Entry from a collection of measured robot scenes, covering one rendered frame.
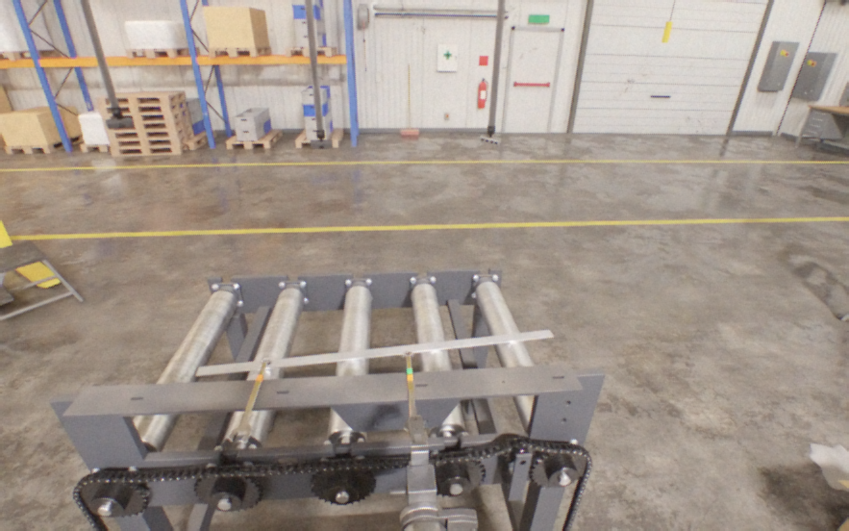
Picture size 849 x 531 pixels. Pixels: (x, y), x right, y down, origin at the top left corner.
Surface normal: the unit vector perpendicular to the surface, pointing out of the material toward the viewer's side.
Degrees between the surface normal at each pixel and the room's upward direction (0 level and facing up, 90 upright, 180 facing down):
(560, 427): 90
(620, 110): 90
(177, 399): 0
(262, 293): 90
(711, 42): 90
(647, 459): 0
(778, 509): 0
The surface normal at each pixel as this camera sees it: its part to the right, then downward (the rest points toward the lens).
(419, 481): 0.01, -0.88
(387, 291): 0.09, 0.47
